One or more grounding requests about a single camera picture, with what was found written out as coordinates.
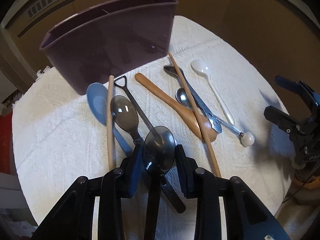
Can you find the white textured table cloth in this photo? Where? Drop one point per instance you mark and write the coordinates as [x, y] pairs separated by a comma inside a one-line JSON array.
[[56, 138]]

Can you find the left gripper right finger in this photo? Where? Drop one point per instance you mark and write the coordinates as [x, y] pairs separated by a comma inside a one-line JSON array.
[[185, 167]]

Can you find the metal spoon with white knob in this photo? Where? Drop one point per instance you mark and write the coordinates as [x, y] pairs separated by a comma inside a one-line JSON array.
[[247, 138]]

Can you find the wooden spoon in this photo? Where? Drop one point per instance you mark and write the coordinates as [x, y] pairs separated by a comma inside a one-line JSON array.
[[186, 114]]

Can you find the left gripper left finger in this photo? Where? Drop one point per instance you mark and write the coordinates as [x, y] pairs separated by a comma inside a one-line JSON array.
[[135, 166]]

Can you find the large dark metal spoon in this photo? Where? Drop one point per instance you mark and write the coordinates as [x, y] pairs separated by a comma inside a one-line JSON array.
[[158, 158]]

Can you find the wooden chopstick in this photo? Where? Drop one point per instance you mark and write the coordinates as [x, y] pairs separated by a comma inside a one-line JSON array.
[[199, 118], [109, 122]]

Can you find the small shovel-shaped metal spoon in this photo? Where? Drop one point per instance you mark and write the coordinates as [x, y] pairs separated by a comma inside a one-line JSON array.
[[133, 101]]

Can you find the small patterned metal spoon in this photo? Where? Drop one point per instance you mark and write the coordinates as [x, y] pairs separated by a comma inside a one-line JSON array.
[[216, 126]]

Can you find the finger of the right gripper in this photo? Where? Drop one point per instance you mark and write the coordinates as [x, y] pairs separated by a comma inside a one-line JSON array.
[[287, 82], [282, 120]]

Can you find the blue plastic spoon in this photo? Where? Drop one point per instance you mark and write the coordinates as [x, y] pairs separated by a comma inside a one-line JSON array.
[[97, 100]]

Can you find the white plastic spoon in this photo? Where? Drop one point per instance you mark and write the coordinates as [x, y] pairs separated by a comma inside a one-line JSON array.
[[203, 69]]

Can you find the dark purple utensil holder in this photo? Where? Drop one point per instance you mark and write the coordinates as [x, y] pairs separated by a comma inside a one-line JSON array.
[[110, 38]]

